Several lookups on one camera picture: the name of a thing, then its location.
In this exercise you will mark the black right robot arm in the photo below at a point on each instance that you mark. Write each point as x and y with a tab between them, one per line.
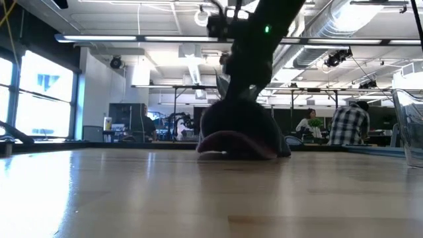
277	16

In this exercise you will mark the black background robot arm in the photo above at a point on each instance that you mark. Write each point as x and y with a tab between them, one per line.
180	120

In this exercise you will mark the black ceiling spotlight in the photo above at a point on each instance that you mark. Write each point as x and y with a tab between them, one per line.
224	59
367	84
337	57
115	61

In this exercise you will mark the green snake plant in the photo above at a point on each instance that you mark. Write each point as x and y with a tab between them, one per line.
222	86

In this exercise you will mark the person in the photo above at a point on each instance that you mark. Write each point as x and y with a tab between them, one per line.
348	125
148	125
305	124

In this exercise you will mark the blue chair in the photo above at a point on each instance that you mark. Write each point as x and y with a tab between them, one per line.
291	140

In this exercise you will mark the small green background plant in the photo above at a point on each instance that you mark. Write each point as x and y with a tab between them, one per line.
315	123

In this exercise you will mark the black cabinet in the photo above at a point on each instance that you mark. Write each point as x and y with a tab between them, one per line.
124	115

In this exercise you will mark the black monitor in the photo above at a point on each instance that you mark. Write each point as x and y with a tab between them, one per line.
380	119

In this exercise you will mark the overhead LED light bar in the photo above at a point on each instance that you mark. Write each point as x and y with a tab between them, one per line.
99	38

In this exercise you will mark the yellow white container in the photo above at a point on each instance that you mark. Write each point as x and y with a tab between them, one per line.
107	124

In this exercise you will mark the clear plastic bin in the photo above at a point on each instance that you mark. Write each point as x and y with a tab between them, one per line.
409	132

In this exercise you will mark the grey box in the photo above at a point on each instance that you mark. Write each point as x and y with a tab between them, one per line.
92	134

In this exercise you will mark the large bright window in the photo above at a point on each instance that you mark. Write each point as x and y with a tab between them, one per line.
43	112

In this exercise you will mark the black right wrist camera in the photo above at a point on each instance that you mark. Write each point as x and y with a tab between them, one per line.
218	26

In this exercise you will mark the silver ventilation duct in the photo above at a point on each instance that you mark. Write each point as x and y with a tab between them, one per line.
317	49

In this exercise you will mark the black workbench frame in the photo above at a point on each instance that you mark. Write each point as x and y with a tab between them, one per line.
336	96
175	112

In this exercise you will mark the black aluminium table frame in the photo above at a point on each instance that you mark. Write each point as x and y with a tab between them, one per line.
99	145

